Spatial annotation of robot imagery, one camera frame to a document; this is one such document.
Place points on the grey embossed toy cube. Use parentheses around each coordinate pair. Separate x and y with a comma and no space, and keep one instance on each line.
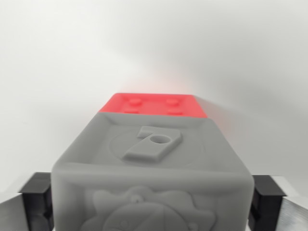
(154,183)

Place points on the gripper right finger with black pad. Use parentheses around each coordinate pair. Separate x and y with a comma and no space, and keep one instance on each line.
(274,204)

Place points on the red embossed toy cube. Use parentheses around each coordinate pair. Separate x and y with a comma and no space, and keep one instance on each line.
(154,103)

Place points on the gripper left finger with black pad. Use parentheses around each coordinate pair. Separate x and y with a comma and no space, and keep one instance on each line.
(31,202)

